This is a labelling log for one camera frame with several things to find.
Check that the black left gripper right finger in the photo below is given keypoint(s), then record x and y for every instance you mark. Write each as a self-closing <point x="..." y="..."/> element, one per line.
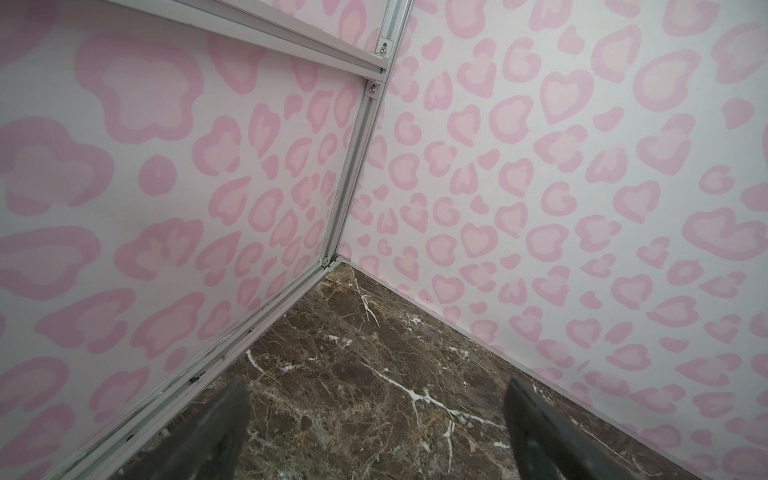
<point x="546" y="445"/>

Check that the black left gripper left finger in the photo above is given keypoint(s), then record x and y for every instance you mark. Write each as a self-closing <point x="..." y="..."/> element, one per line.
<point x="207" y="445"/>

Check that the aluminium frame corner post left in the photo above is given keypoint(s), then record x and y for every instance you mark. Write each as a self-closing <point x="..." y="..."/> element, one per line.
<point x="391" y="36"/>

